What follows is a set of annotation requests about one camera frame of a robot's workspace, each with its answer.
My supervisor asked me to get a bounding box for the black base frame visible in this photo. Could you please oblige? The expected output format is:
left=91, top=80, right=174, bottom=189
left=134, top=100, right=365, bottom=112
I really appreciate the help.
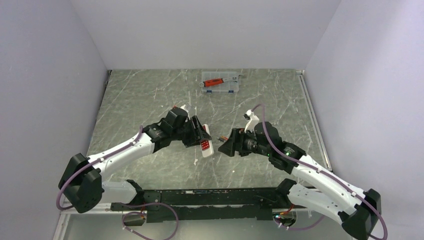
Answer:
left=110, top=187, right=291, bottom=223

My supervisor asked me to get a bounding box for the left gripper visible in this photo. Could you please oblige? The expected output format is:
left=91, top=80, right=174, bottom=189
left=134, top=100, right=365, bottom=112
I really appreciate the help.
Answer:
left=171, top=115, right=211, bottom=148

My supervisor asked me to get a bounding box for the aluminium rail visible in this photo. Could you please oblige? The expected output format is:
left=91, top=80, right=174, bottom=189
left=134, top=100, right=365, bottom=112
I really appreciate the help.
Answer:
left=296, top=70, right=333, bottom=172

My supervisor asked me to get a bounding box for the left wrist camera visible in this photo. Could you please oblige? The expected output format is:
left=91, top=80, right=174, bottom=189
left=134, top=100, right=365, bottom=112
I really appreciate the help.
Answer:
left=172, top=104, right=192, bottom=117

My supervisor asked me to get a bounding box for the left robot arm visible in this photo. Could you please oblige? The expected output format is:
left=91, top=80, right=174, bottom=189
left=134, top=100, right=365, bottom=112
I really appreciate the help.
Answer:
left=55, top=105, right=213, bottom=213

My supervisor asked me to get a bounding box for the white remote control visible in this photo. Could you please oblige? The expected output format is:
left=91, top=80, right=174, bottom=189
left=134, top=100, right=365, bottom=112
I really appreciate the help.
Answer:
left=200, top=138, right=214, bottom=158

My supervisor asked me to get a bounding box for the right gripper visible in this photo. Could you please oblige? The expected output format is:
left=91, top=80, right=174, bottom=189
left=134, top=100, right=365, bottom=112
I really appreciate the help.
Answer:
left=218, top=127, right=271, bottom=157

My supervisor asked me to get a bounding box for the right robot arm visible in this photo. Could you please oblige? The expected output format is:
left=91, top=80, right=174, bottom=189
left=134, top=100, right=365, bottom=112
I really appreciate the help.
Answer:
left=218, top=122, right=381, bottom=240

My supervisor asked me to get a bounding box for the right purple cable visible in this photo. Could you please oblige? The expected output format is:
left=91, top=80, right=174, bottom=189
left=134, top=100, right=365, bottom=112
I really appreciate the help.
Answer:
left=251, top=103, right=388, bottom=240

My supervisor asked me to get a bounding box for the clear plastic organizer box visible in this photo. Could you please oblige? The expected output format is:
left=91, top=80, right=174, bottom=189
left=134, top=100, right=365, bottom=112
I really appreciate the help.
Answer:
left=199, top=71, right=242, bottom=94

